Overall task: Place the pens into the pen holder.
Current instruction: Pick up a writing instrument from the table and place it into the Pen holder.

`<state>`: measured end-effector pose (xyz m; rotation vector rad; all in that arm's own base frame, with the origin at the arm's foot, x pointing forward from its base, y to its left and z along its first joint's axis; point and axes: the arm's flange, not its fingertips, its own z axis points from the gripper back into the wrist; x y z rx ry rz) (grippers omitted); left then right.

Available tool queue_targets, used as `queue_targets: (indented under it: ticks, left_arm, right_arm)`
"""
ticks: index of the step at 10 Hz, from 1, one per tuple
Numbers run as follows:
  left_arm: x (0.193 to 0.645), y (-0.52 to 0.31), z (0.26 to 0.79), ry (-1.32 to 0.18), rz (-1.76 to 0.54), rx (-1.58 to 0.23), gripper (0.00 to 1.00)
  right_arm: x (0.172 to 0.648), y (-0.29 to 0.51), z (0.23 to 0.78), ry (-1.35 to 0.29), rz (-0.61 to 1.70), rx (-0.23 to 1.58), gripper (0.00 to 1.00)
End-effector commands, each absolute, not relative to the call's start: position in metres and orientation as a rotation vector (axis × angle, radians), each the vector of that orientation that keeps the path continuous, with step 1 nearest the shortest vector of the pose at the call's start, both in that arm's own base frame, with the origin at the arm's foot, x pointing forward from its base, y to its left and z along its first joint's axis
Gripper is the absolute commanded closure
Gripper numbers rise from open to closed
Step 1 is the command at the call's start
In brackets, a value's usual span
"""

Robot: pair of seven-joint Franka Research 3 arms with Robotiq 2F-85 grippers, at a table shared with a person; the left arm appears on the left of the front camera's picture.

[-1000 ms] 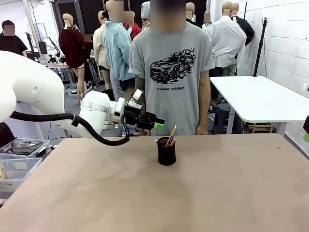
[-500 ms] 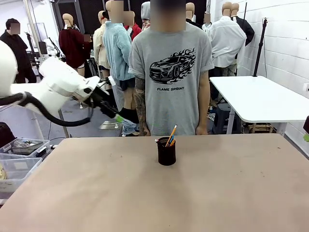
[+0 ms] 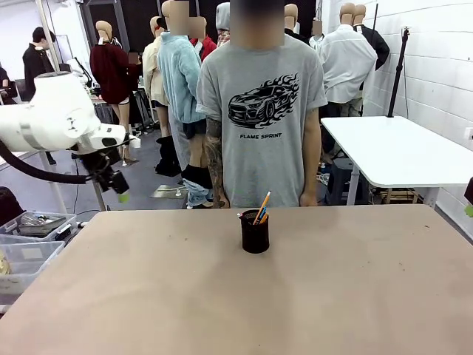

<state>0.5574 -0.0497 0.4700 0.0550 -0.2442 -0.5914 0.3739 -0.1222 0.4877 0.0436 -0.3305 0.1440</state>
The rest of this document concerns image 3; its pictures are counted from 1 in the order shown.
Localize black arm hose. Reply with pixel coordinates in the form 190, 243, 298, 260
0, 141, 98, 185

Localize tattooed right forearm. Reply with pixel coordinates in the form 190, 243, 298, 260
205, 116, 231, 194

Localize person in black shirt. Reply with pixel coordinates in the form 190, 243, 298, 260
21, 26, 57, 101

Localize metal mannequin base plate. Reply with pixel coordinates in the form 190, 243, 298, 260
150, 183, 188, 200

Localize mannequin in black jacket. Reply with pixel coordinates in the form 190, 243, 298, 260
353, 4, 391, 72

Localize clear plastic bin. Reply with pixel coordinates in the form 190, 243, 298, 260
0, 239, 67, 296

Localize person in grey t-shirt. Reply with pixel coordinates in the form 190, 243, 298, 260
195, 0, 328, 209

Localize white table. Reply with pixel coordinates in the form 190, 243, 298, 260
320, 115, 473, 207

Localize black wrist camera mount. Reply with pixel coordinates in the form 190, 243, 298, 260
75, 147, 112, 175

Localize person's left hand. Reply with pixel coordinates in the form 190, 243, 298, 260
299, 190, 320, 208

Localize black mesh pen holder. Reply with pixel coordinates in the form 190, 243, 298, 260
240, 209, 270, 255

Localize person's left forearm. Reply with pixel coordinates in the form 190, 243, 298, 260
301, 106, 321, 194

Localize clear bin with tools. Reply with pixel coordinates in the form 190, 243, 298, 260
0, 210, 78, 244

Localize mannequin in white shirt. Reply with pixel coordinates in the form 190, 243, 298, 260
316, 2, 378, 116

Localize mannequin in cream jacket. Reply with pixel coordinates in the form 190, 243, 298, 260
141, 16, 171, 138

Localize mannequin in dark red sweater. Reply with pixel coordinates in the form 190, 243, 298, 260
89, 20, 144, 164

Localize person's right hand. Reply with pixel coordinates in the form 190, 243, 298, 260
212, 190, 231, 209

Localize mannequin in light blue fleece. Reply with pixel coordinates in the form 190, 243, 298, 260
156, 0, 208, 209

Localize orange and blue pencils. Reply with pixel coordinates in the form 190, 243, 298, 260
253, 191, 272, 225

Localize black tripod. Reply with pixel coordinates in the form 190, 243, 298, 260
385, 26, 414, 119

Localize wooden crate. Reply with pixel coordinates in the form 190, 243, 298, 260
379, 187, 426, 206

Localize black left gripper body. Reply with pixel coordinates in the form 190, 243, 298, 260
95, 169, 130, 196

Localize mannequin in red garment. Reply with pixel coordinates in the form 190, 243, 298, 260
189, 16, 219, 63

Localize mannequin in black top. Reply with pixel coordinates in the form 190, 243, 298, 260
284, 3, 310, 46

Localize black stool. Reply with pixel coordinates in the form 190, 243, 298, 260
326, 158, 356, 206

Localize mannequin with grey hood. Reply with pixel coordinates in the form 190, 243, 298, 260
215, 2, 232, 47

